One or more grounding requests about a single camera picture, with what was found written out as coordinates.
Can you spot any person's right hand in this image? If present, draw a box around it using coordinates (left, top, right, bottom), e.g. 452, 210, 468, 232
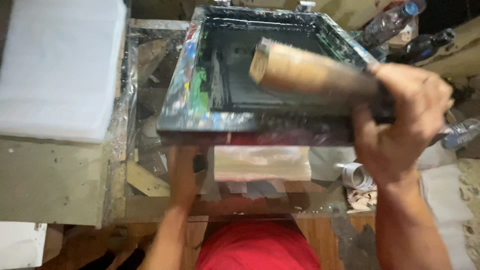
350, 62, 455, 187

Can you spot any paint-splattered black screen printing frame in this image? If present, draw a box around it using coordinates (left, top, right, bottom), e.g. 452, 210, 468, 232
157, 4, 380, 146

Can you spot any wooden squeegee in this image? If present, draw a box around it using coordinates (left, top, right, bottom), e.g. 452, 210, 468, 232
248, 37, 455, 145

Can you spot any person's left hand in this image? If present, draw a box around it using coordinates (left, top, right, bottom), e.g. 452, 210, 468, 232
166, 144, 210, 211

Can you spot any glass-topped wooden printing table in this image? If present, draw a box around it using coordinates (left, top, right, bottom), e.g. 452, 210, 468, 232
104, 18, 377, 226

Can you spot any stack of white sheets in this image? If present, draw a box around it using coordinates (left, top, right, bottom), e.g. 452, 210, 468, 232
0, 0, 128, 144

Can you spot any pile of white cloth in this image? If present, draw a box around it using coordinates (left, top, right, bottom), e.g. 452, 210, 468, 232
419, 164, 476, 270

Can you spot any grey side table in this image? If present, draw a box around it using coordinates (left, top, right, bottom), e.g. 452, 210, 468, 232
0, 134, 110, 227

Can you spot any clear plastic bottle blue cap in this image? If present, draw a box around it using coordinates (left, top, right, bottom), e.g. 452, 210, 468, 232
359, 0, 427, 50

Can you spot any dark plastic bottle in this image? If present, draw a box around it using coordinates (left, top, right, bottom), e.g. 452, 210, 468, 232
386, 28, 457, 65

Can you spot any heap of paper scraps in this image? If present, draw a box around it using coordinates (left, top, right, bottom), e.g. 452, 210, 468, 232
346, 187, 378, 214

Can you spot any white box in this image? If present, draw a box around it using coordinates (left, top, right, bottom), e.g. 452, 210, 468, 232
0, 222, 48, 270

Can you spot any white tape roll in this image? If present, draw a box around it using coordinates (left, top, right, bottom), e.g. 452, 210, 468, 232
340, 162, 377, 193

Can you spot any small clear plastic bottle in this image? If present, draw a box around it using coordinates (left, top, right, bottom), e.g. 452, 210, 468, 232
440, 118, 480, 151

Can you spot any person's red shirt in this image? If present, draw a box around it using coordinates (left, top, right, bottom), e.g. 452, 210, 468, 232
194, 219, 322, 270

